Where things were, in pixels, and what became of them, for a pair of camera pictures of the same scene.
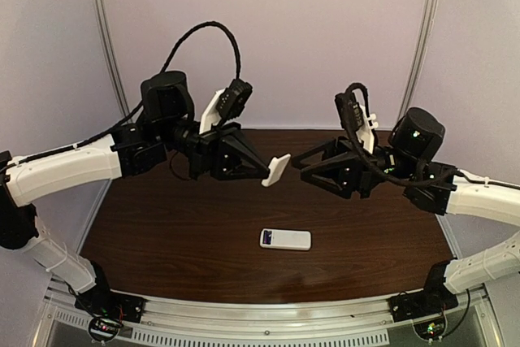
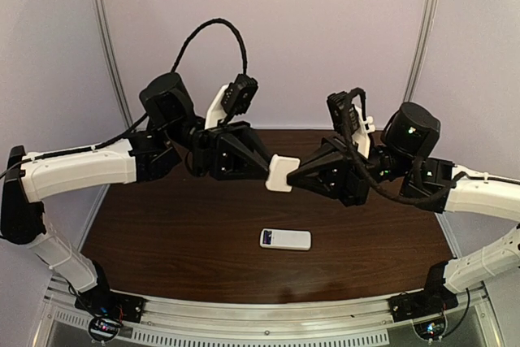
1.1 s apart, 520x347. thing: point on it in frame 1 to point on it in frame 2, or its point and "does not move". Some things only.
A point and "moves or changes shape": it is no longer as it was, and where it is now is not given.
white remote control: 285,239 does not move
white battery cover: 277,167 moves or changes shape
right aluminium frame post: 417,69 does not move
